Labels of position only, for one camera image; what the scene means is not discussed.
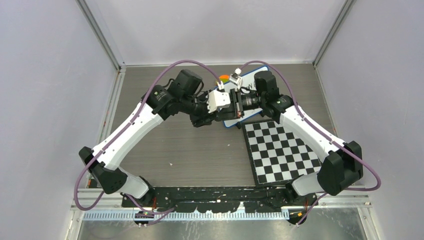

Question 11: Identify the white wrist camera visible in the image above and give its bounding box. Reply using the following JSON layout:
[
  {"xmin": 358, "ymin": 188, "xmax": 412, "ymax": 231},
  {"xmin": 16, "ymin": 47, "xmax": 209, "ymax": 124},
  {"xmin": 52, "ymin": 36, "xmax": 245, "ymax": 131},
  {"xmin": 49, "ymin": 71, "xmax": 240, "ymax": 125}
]
[
  {"xmin": 206, "ymin": 89, "xmax": 231, "ymax": 113},
  {"xmin": 228, "ymin": 68, "xmax": 243, "ymax": 90}
]

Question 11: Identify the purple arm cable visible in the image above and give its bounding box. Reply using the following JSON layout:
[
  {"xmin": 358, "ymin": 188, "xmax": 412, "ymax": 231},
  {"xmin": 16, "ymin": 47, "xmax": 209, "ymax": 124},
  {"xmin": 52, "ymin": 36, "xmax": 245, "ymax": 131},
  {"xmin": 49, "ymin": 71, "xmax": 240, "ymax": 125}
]
[
  {"xmin": 73, "ymin": 59, "xmax": 223, "ymax": 227},
  {"xmin": 239, "ymin": 60, "xmax": 382, "ymax": 227}
]

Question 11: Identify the aluminium right frame post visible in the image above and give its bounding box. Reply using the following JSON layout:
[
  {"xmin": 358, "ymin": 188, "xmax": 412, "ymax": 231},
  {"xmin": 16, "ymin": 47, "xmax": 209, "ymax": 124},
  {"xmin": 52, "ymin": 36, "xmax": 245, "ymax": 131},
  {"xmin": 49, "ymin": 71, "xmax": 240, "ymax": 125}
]
[{"xmin": 312, "ymin": 0, "xmax": 357, "ymax": 69}]

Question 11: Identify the aluminium front frame rail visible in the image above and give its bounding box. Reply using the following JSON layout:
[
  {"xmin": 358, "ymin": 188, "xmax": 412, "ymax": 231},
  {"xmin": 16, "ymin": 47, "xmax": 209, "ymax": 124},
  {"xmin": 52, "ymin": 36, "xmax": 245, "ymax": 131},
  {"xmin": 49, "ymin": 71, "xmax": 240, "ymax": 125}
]
[{"xmin": 81, "ymin": 186, "xmax": 372, "ymax": 224}]

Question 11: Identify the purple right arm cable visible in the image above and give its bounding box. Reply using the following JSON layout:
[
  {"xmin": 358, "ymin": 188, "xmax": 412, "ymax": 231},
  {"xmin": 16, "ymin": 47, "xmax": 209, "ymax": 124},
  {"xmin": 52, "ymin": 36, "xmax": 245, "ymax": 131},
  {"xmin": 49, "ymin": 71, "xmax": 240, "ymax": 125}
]
[{"xmin": 239, "ymin": 60, "xmax": 382, "ymax": 227}]

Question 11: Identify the orange green round object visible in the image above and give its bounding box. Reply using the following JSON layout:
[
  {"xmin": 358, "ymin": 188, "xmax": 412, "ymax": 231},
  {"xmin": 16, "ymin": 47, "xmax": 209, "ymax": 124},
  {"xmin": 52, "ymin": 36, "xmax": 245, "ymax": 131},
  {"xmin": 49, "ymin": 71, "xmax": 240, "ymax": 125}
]
[{"xmin": 219, "ymin": 75, "xmax": 230, "ymax": 84}]

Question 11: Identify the blue framed whiteboard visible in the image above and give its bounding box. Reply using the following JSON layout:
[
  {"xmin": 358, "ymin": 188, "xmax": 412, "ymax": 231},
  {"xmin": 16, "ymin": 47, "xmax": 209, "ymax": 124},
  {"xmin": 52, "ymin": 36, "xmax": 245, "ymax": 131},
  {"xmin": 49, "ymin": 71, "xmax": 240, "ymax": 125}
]
[{"xmin": 223, "ymin": 65, "xmax": 269, "ymax": 128}]

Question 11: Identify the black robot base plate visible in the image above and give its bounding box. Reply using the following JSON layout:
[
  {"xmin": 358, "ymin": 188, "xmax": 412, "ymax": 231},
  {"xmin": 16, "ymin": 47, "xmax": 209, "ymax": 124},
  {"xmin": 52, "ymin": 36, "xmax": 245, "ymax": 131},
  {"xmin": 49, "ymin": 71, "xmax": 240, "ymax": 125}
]
[{"xmin": 121, "ymin": 186, "xmax": 318, "ymax": 213}]

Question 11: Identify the black white checkerboard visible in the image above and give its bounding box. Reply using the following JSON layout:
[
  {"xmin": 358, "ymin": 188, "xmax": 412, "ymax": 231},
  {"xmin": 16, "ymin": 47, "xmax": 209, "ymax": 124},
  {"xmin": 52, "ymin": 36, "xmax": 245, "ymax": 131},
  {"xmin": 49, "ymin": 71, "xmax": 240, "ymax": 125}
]
[{"xmin": 241, "ymin": 119, "xmax": 321, "ymax": 187}]

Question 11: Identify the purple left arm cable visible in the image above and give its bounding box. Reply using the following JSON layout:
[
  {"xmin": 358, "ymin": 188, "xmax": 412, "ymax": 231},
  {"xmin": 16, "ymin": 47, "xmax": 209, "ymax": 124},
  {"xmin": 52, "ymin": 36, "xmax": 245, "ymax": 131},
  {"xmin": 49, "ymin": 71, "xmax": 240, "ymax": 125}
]
[{"xmin": 73, "ymin": 59, "xmax": 223, "ymax": 227}]

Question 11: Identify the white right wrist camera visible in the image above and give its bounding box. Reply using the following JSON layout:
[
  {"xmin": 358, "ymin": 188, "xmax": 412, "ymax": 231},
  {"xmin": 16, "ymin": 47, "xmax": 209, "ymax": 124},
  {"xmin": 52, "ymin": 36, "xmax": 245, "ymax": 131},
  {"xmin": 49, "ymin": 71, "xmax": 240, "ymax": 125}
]
[{"xmin": 228, "ymin": 68, "xmax": 243, "ymax": 90}]

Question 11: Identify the aluminium left frame post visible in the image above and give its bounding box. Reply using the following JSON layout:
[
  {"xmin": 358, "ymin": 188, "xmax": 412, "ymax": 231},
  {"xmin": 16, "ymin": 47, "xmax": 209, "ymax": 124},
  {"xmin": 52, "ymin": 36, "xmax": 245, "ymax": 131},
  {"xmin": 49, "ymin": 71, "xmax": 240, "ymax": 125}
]
[{"xmin": 75, "ymin": 0, "xmax": 125, "ymax": 73}]

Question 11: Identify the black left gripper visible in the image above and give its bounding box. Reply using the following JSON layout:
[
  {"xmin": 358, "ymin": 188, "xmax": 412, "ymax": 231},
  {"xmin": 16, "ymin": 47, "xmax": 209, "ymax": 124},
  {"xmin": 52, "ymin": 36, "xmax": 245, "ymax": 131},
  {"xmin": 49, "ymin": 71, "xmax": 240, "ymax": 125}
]
[{"xmin": 180, "ymin": 91, "xmax": 219, "ymax": 127}]

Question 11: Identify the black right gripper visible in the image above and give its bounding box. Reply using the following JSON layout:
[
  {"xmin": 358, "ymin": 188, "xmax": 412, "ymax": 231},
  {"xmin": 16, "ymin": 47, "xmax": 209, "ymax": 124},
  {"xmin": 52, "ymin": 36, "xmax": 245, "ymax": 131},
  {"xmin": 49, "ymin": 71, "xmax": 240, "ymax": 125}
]
[{"xmin": 215, "ymin": 88, "xmax": 266, "ymax": 122}]

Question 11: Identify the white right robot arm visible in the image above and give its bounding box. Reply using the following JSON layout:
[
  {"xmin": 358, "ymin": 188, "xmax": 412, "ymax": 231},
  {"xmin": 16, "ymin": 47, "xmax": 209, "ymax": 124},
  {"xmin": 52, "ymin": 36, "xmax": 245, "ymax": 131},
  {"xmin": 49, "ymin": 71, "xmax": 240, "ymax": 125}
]
[{"xmin": 209, "ymin": 68, "xmax": 364, "ymax": 205}]

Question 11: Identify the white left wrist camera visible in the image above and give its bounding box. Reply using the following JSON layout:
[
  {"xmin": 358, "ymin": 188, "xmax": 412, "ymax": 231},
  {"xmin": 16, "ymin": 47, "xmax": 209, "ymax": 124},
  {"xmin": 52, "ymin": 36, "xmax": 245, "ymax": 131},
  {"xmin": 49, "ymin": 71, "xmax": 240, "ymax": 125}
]
[{"xmin": 206, "ymin": 89, "xmax": 231, "ymax": 113}]

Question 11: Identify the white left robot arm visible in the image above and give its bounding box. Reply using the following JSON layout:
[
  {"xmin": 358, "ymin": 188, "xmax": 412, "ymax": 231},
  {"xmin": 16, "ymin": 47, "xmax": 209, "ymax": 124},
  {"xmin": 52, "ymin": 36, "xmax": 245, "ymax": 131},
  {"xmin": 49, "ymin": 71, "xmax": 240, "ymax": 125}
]
[{"xmin": 78, "ymin": 69, "xmax": 225, "ymax": 207}]

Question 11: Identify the aluminium frame post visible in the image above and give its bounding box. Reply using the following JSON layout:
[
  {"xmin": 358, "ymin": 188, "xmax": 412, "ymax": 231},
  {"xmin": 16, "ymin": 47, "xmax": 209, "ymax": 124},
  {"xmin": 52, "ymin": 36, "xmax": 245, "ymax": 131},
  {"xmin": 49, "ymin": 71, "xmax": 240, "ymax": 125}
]
[
  {"xmin": 312, "ymin": 0, "xmax": 357, "ymax": 69},
  {"xmin": 75, "ymin": 0, "xmax": 125, "ymax": 73}
]

